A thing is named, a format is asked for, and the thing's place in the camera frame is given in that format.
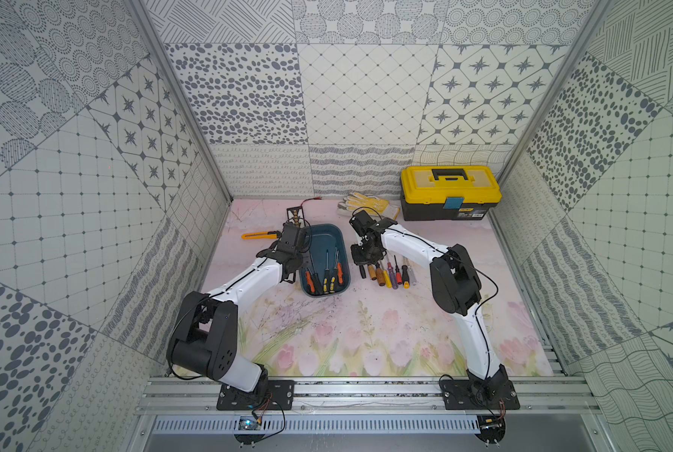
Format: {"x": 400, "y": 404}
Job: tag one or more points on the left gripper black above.
{"x": 296, "y": 224}

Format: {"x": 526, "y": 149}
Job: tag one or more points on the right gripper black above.
{"x": 358, "y": 260}

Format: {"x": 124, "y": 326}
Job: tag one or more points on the wooden orange handle screwdriver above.
{"x": 379, "y": 274}

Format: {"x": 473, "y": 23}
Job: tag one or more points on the clear blue red screwdriver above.
{"x": 392, "y": 275}

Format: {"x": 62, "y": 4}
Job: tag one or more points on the teal plastic storage tray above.
{"x": 320, "y": 238}

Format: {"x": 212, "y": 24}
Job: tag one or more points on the yellow handle screwdriver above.
{"x": 386, "y": 278}

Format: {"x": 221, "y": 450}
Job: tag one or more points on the red black screwdriver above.
{"x": 398, "y": 274}

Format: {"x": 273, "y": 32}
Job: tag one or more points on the grey handle screwdriver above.
{"x": 412, "y": 276}

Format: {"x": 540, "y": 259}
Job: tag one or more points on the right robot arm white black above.
{"x": 455, "y": 283}

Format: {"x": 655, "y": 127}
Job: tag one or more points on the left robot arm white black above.
{"x": 205, "y": 337}

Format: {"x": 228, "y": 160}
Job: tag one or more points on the large orange black screwdriver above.
{"x": 311, "y": 288}

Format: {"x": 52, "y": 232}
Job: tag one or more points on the black yellow screwdriver in tray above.
{"x": 326, "y": 274}

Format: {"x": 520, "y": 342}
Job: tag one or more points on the orange utility knife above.
{"x": 262, "y": 235}

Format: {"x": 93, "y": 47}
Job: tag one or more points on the yellow work gloves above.
{"x": 376, "y": 207}

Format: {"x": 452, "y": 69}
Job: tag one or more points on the yellow black toolbox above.
{"x": 448, "y": 193}

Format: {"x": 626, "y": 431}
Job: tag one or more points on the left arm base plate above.
{"x": 269, "y": 395}

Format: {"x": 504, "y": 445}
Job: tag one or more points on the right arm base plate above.
{"x": 466, "y": 395}

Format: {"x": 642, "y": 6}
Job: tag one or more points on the aluminium rail frame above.
{"x": 536, "y": 395}

